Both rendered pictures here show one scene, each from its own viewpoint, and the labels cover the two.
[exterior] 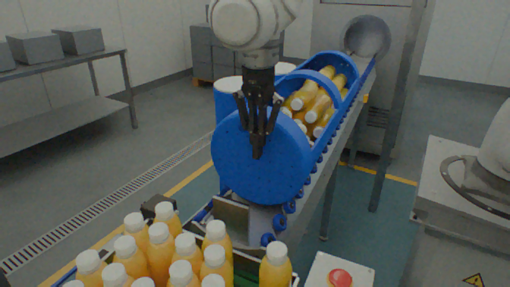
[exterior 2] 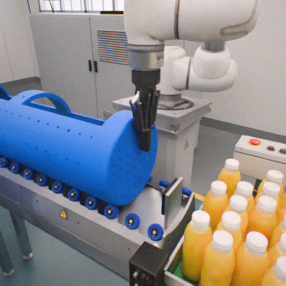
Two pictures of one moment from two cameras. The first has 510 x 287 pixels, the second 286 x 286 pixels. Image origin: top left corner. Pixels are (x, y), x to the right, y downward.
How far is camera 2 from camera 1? 91 cm
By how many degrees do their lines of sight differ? 73
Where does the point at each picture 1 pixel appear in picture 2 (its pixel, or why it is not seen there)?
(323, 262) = (243, 145)
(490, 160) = (169, 89)
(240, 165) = (129, 172)
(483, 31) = not seen: outside the picture
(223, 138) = (117, 159)
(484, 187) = (172, 102)
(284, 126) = not seen: hidden behind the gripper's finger
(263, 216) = (146, 198)
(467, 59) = not seen: outside the picture
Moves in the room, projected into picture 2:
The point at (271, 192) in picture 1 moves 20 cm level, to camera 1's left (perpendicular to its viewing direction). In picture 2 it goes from (145, 175) to (138, 218)
